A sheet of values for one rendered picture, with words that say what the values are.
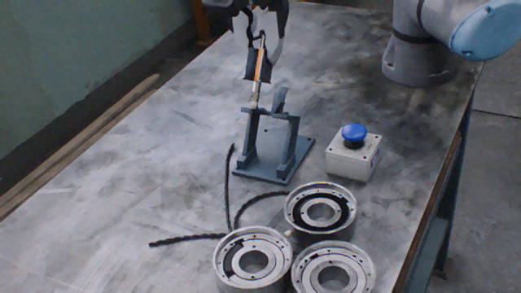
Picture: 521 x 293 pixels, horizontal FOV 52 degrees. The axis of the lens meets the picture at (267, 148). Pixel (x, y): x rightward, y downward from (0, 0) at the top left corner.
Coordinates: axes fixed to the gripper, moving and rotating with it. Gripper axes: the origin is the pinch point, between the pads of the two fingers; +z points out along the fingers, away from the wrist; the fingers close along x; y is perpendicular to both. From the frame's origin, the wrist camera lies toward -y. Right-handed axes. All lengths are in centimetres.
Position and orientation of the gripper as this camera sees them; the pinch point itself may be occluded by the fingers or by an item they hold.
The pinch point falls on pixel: (260, 58)
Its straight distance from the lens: 80.5
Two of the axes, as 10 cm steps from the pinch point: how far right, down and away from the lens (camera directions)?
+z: 0.9, 7.9, 6.1
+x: -9.0, -1.9, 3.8
